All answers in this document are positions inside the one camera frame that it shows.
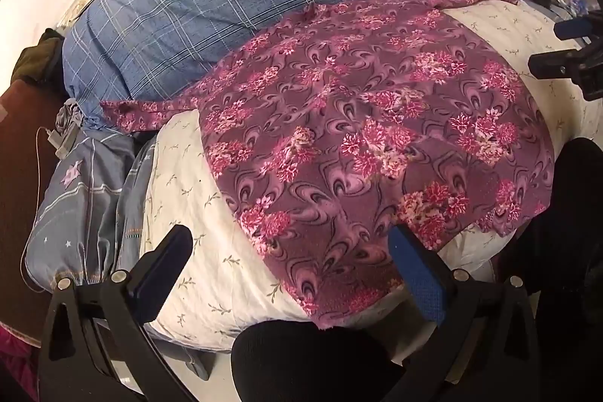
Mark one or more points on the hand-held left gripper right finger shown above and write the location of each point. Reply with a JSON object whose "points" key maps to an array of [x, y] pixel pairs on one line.
{"points": [[419, 279]]}

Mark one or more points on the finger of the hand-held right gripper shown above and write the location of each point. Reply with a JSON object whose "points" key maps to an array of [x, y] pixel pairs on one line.
{"points": [[577, 27], [551, 65]]}

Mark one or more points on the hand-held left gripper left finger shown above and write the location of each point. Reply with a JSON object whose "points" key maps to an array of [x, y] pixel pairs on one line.
{"points": [[165, 260]]}

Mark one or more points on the purple floral garment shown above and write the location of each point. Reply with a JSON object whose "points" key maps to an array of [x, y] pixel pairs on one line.
{"points": [[329, 110]]}

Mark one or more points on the white leaf-print duvet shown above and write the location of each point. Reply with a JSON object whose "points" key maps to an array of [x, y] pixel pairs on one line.
{"points": [[188, 195]]}

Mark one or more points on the grey-blue star-print pillow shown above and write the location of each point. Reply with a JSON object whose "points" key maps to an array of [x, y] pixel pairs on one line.
{"points": [[85, 204]]}

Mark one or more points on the brown wooden headboard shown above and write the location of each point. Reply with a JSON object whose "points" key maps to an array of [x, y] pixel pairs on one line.
{"points": [[19, 195]]}

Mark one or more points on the grey crumpled cloth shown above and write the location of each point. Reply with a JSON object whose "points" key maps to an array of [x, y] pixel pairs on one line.
{"points": [[73, 119]]}

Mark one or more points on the magenta cloth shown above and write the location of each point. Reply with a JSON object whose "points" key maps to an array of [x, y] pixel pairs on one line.
{"points": [[14, 364]]}

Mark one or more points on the olive green cloth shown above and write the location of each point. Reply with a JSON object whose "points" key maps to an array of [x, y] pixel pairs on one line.
{"points": [[37, 58]]}

